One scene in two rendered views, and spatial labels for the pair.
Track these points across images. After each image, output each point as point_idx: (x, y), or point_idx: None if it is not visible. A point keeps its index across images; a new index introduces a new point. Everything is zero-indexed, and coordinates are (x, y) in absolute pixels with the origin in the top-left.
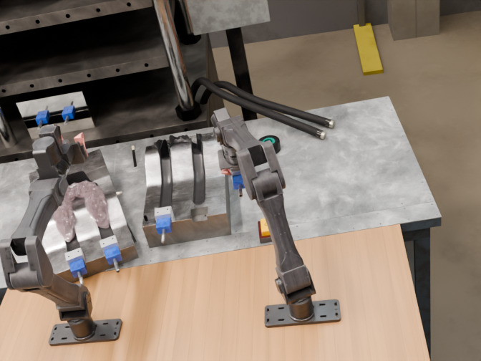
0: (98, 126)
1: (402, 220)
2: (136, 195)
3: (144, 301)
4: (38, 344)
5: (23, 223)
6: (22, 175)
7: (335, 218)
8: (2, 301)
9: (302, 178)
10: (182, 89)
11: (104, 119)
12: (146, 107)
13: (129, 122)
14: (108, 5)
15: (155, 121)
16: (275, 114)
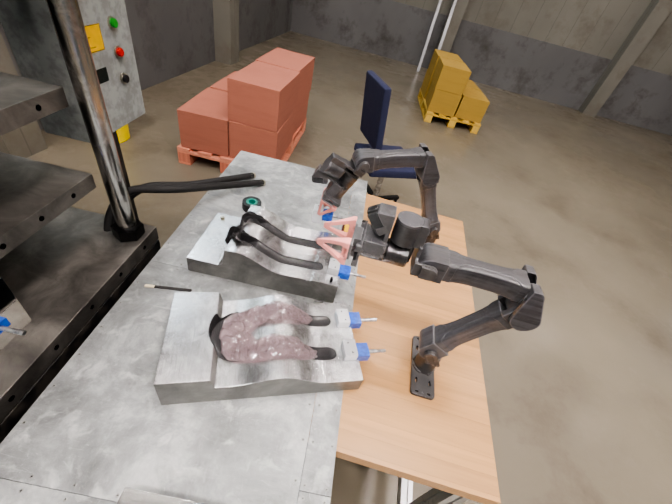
0: (33, 315)
1: (364, 191)
2: (245, 299)
3: (394, 318)
4: (430, 411)
5: (506, 274)
6: (67, 434)
7: (350, 209)
8: (359, 457)
9: (301, 207)
10: (130, 204)
11: (22, 305)
12: (56, 260)
13: (71, 282)
14: (9, 113)
15: (105, 260)
16: (230, 183)
